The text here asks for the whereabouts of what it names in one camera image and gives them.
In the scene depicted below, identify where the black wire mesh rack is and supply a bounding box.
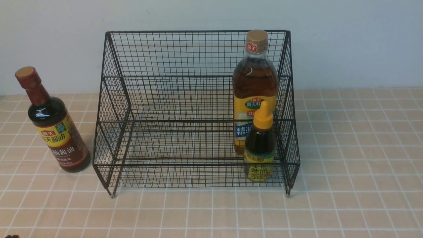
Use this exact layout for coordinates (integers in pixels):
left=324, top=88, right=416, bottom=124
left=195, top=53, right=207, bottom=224
left=93, top=30, right=300, bottom=198

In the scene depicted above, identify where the dark soy sauce bottle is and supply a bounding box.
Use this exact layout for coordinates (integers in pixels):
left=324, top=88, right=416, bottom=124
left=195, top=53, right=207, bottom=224
left=15, top=66, right=91, bottom=173

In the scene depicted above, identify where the large amber cooking wine bottle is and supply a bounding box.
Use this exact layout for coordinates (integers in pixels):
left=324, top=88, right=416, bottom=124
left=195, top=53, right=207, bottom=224
left=232, top=30, right=278, bottom=155

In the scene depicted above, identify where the small yellow-capped sauce bottle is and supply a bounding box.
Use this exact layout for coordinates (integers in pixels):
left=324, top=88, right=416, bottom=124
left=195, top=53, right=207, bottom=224
left=244, top=101, right=276, bottom=183

